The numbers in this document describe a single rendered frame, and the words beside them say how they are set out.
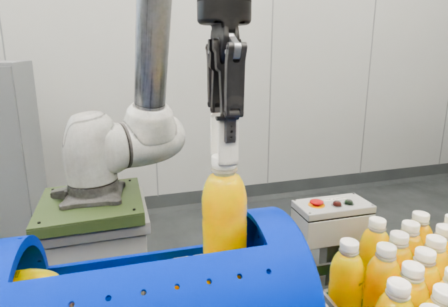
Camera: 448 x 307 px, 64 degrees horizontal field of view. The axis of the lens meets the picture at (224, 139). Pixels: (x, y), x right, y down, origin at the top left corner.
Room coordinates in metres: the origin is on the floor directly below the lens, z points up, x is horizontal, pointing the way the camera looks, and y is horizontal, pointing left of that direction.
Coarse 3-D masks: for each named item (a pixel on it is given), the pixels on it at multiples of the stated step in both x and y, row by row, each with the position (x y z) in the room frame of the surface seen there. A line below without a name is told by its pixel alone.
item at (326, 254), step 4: (320, 248) 0.92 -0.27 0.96; (324, 248) 0.90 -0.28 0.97; (328, 248) 0.88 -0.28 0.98; (332, 248) 0.89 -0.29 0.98; (336, 248) 0.89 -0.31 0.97; (320, 252) 0.91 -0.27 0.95; (324, 252) 0.90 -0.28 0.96; (328, 252) 0.88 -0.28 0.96; (332, 252) 0.89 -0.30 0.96; (336, 252) 0.89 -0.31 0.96; (320, 256) 0.91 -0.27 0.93; (324, 256) 0.89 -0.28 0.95; (328, 256) 0.88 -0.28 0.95; (332, 256) 0.89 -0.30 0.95; (320, 260) 0.91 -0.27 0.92; (324, 260) 0.89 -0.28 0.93; (328, 260) 0.88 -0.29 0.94; (320, 276) 0.91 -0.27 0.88; (324, 276) 0.89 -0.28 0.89; (328, 276) 0.88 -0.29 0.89; (324, 280) 0.89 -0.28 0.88; (328, 280) 0.89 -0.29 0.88; (324, 284) 0.89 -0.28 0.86; (328, 284) 0.89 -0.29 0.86
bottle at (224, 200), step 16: (208, 176) 0.53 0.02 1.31; (224, 176) 0.51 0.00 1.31; (240, 176) 0.53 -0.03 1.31; (208, 192) 0.51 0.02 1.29; (224, 192) 0.50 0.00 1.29; (240, 192) 0.51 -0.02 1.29; (208, 208) 0.50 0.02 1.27; (224, 208) 0.49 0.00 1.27; (240, 208) 0.50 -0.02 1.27; (208, 224) 0.50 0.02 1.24; (224, 224) 0.49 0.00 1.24; (240, 224) 0.50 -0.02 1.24; (208, 240) 0.50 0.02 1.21; (224, 240) 0.49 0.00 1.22; (240, 240) 0.50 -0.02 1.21
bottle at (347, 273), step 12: (336, 264) 0.68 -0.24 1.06; (348, 264) 0.67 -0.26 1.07; (360, 264) 0.67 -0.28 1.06; (336, 276) 0.67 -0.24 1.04; (348, 276) 0.66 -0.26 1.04; (360, 276) 0.66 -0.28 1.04; (336, 288) 0.67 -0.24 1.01; (348, 288) 0.66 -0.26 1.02; (360, 288) 0.66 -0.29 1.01; (336, 300) 0.67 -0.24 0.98; (348, 300) 0.66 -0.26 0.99; (360, 300) 0.67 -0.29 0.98
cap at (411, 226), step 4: (404, 220) 0.79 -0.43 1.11; (408, 220) 0.79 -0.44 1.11; (412, 220) 0.79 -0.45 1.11; (404, 224) 0.77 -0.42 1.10; (408, 224) 0.77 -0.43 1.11; (412, 224) 0.77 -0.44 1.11; (416, 224) 0.77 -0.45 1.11; (404, 228) 0.77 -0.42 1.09; (408, 228) 0.76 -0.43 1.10; (412, 228) 0.76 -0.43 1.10; (416, 228) 0.76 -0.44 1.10; (408, 232) 0.76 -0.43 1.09; (412, 232) 0.76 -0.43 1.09; (416, 232) 0.76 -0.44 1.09
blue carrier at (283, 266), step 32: (256, 224) 0.53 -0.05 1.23; (288, 224) 0.52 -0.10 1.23; (0, 256) 0.43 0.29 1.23; (32, 256) 0.55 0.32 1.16; (128, 256) 0.62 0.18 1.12; (160, 256) 0.63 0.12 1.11; (192, 256) 0.45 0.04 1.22; (224, 256) 0.45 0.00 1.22; (256, 256) 0.46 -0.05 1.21; (288, 256) 0.47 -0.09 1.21; (0, 288) 0.38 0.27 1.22; (32, 288) 0.39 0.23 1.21; (64, 288) 0.39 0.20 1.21; (96, 288) 0.40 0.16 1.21; (128, 288) 0.40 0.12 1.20; (160, 288) 0.41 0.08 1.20; (192, 288) 0.41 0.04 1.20; (224, 288) 0.42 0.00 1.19; (256, 288) 0.43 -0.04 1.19; (288, 288) 0.43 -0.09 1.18; (320, 288) 0.44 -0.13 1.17
